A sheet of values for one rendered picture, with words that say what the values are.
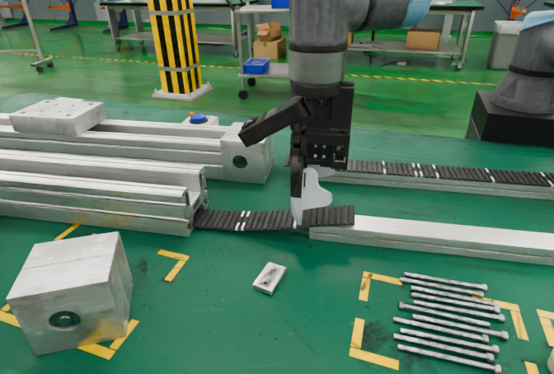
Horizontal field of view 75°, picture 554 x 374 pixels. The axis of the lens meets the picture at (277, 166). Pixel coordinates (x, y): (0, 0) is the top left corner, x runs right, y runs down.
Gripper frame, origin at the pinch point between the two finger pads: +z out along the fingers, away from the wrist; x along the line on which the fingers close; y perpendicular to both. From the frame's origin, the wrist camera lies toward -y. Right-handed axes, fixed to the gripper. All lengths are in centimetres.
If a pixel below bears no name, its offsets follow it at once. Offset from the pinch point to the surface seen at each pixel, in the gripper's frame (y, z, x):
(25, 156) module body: -53, -2, 3
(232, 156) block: -15.6, -0.2, 14.3
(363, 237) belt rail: 10.9, 4.8, -1.0
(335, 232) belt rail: 6.2, 3.9, -1.7
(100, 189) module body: -31.9, -2.0, -4.7
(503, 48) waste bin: 200, 53, 469
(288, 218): -1.6, 3.5, 0.2
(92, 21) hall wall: -669, 74, 869
